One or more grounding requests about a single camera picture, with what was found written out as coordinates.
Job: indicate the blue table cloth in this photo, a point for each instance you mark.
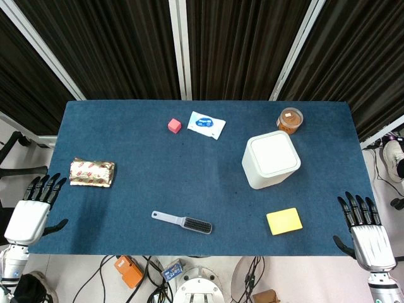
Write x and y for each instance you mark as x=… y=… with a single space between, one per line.
x=189 y=176

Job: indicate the orange plastic jar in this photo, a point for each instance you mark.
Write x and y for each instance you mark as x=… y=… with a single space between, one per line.
x=289 y=121

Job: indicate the white blue wet wipe packet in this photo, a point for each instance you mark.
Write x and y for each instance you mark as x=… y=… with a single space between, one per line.
x=205 y=124

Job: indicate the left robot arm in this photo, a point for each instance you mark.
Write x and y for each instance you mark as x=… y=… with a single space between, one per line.
x=12 y=265

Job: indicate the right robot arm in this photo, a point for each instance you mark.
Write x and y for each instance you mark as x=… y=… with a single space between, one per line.
x=383 y=288

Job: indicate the yellow sponge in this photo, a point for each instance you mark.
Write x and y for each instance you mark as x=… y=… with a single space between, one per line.
x=284 y=221

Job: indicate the black pleated curtain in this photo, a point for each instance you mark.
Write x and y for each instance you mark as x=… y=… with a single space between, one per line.
x=126 y=47

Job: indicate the grey brush with black bristles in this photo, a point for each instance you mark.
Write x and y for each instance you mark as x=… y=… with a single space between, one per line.
x=192 y=224

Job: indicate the white square container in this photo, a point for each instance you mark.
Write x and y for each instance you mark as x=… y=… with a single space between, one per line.
x=271 y=158

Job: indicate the orange device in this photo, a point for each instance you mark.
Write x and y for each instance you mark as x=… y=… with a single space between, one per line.
x=129 y=271

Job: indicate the black shoe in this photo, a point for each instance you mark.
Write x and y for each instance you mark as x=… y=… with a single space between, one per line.
x=34 y=288

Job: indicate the blue white small box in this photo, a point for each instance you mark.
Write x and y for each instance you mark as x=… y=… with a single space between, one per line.
x=173 y=270

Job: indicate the white sneaker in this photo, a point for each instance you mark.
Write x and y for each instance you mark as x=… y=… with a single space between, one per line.
x=393 y=158

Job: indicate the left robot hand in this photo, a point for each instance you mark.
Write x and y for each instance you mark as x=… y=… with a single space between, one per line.
x=26 y=221

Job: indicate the gold foil snack package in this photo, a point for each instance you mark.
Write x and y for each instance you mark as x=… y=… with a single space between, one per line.
x=91 y=173

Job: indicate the black chair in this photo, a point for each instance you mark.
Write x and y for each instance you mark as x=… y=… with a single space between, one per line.
x=15 y=172

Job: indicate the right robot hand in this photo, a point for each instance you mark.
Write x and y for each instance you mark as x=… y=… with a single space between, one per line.
x=374 y=246

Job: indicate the pink cube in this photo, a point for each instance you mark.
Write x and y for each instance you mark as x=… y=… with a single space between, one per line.
x=174 y=125

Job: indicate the brown object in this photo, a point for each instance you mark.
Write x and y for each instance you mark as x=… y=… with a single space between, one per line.
x=265 y=296

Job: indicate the grey round plate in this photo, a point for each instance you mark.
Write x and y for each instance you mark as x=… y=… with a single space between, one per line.
x=240 y=277

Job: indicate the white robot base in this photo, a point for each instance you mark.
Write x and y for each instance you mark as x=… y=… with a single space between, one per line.
x=197 y=287

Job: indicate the white frame pole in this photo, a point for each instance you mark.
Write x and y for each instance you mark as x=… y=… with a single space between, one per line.
x=296 y=47
x=41 y=47
x=180 y=47

